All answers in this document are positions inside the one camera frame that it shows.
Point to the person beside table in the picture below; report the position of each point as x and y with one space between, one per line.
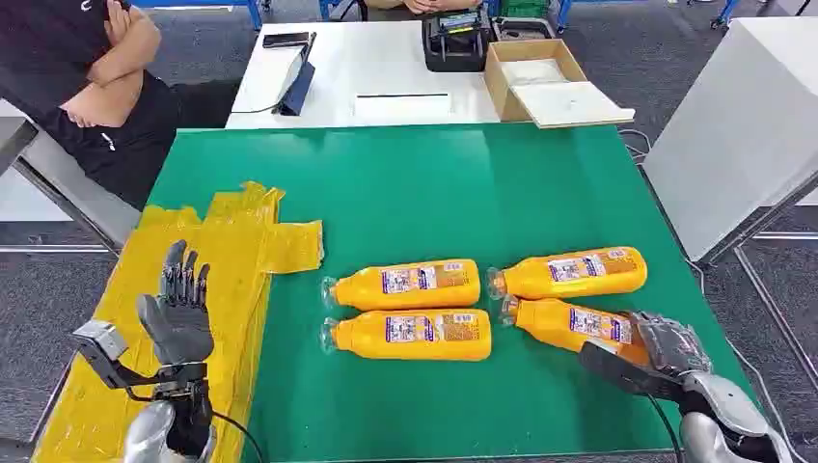
38 57

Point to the green crate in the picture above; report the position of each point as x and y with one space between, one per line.
527 8

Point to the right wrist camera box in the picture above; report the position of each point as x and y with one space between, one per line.
623 374

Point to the green table mat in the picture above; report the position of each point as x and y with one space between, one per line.
447 198

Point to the black label printer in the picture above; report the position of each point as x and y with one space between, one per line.
454 54

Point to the white foam sheet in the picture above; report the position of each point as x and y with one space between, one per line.
533 71

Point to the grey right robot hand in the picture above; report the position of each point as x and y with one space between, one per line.
671 348

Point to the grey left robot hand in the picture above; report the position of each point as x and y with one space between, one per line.
182 319

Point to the orange drink bottle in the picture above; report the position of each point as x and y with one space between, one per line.
543 323
364 339
358 291
530 278

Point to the open cardboard box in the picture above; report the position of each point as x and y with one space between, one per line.
495 83

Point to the person across desk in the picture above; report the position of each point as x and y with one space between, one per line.
441 5

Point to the yellow plastic sheet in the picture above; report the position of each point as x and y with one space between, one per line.
236 243

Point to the blue metal frame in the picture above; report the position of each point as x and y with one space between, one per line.
254 13

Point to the white desk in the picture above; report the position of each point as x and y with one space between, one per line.
370 64

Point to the white flat board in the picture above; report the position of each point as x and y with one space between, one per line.
569 102

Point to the tablet with blue cover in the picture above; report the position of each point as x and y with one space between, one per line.
299 86

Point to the blue caster leg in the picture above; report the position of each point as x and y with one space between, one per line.
725 13

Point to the black phone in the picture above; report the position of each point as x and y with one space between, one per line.
284 39

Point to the black plastic tray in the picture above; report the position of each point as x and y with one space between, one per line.
521 29

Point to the white side table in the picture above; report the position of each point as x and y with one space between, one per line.
728 128

